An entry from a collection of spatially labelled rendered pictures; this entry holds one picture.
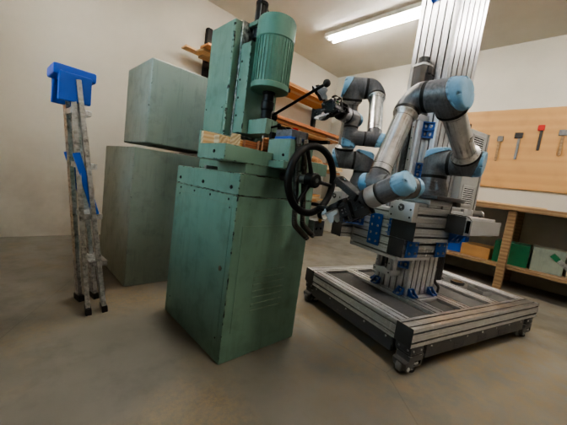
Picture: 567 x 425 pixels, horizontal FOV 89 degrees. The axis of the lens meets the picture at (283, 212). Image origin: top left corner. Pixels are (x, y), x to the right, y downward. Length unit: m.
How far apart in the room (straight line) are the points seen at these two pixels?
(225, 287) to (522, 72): 4.10
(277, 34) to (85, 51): 2.36
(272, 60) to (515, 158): 3.38
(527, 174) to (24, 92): 4.97
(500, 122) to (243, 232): 3.71
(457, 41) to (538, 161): 2.50
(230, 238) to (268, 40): 0.85
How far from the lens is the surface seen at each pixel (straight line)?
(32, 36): 3.47
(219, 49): 1.71
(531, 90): 4.48
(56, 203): 3.40
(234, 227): 1.16
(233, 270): 1.22
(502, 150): 4.33
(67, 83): 1.66
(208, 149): 1.21
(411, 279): 1.88
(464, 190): 2.03
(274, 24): 1.47
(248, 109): 1.48
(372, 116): 1.69
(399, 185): 0.94
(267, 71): 1.40
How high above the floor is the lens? 0.79
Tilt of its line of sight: 6 degrees down
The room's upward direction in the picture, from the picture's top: 8 degrees clockwise
